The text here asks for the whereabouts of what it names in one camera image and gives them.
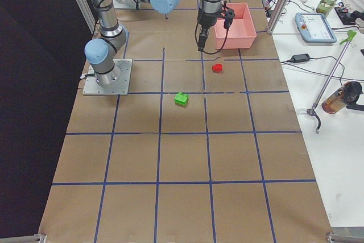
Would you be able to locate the amber water bottle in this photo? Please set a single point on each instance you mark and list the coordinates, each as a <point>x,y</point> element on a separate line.
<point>345,96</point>

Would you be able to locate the pink plastic box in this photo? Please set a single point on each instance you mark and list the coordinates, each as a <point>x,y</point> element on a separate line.
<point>241,33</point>

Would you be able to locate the black power adapter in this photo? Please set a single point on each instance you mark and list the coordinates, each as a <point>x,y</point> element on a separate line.
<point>300,58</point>

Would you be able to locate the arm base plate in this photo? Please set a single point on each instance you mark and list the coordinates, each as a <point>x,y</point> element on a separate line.
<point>114,83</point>

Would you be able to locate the robot teach pendant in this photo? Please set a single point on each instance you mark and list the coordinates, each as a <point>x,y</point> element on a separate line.
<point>314,28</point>

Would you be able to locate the red toy block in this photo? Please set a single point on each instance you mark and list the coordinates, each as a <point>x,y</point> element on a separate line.
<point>217,68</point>

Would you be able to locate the aluminium frame post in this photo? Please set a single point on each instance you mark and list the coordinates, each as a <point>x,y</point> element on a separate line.
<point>280,1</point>

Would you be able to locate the green drink bottle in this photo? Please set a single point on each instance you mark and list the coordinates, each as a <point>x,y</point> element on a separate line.
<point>325,7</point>

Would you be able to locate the green toy block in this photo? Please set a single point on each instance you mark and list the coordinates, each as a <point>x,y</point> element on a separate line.
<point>181,98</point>

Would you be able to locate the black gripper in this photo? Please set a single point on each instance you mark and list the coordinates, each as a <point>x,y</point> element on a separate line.
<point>206,20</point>

